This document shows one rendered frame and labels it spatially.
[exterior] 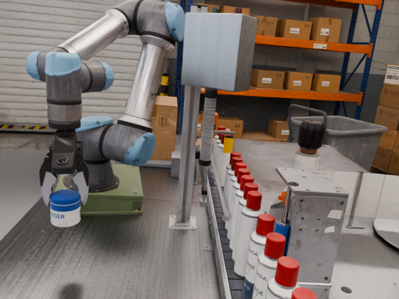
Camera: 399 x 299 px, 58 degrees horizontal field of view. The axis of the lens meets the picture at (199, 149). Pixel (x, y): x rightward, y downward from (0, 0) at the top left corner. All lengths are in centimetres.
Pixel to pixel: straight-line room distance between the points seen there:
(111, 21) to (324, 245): 87
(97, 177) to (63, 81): 47
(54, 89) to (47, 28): 463
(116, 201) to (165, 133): 58
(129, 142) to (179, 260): 38
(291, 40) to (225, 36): 429
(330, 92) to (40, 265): 512
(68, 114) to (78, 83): 7
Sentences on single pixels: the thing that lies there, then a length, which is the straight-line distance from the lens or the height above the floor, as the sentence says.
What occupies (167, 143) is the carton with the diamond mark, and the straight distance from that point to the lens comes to 171.
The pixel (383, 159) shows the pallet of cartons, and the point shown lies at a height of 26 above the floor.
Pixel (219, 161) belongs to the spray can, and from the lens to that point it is 135.
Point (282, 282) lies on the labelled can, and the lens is 59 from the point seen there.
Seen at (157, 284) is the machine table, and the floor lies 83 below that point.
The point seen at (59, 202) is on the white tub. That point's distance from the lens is 90.
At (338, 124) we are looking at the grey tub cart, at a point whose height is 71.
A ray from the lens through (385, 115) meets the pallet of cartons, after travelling 490.
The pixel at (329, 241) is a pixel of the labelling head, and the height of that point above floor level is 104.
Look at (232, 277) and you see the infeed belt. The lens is 89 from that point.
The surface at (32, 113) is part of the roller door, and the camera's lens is 561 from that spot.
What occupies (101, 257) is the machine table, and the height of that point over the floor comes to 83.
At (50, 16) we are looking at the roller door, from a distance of 546.
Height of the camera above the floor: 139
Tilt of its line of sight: 16 degrees down
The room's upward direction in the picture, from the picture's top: 5 degrees clockwise
